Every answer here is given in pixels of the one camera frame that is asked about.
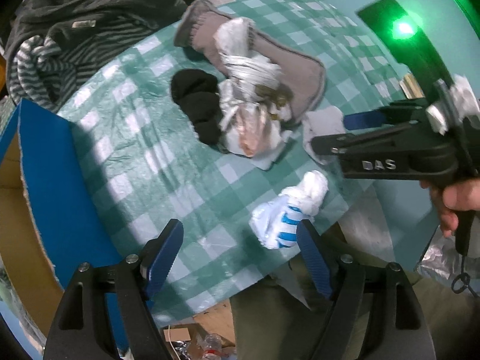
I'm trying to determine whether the black sock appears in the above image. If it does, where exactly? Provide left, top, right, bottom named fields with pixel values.
left=170, top=68, right=221, bottom=146

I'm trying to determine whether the dark fleece jacket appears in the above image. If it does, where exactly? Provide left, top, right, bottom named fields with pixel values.
left=5, top=0, right=186, bottom=61

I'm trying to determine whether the person right hand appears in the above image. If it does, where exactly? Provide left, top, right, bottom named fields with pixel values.
left=420, top=178, right=480, bottom=237

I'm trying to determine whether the blue cardboard box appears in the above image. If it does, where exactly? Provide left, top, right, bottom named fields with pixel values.
left=1, top=100, right=121, bottom=335

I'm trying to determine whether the white blue striped sock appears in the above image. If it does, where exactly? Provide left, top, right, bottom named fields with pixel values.
left=249, top=170, right=329, bottom=250

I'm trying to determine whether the white grey sock bundle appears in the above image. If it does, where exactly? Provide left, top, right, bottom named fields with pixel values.
left=213, top=17, right=293, bottom=171

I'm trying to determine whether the striped grey sweater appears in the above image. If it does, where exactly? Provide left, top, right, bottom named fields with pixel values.
left=8, top=15, right=160, bottom=113

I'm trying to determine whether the white small sock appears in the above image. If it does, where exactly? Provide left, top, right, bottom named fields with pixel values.
left=302, top=106, right=346, bottom=166

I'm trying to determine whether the green checkered tablecloth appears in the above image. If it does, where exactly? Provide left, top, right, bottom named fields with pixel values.
left=55, top=0, right=419, bottom=327

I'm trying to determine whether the grey fleece-lined sock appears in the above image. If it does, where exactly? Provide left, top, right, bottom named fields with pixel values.
left=174, top=0, right=327, bottom=125

